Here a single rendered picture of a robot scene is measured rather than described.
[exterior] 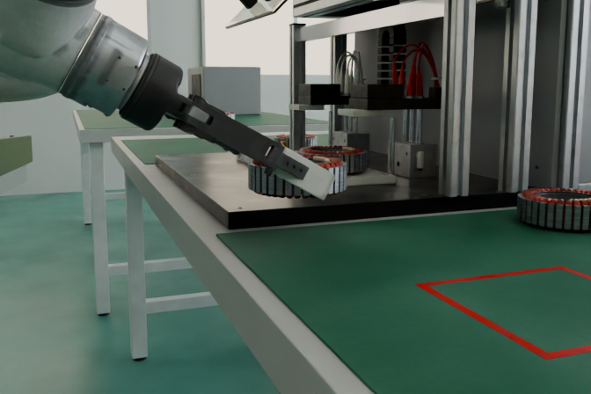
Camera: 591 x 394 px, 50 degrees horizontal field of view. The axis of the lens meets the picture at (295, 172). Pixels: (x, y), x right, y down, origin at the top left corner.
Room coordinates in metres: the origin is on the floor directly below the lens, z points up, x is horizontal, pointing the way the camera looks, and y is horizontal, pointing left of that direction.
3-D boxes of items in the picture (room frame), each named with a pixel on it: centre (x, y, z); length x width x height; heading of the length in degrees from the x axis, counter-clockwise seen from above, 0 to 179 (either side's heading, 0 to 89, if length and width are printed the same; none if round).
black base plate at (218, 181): (1.12, -0.03, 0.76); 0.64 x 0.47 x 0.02; 20
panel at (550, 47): (1.20, -0.26, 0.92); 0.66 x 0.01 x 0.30; 20
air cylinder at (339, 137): (1.27, -0.11, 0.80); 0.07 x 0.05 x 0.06; 20
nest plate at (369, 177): (1.00, -0.06, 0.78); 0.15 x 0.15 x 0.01; 20
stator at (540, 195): (0.76, -0.33, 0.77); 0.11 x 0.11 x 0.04
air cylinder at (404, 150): (1.05, -0.19, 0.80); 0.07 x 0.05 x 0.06; 20
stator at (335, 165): (0.71, 0.00, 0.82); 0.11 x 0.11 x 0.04
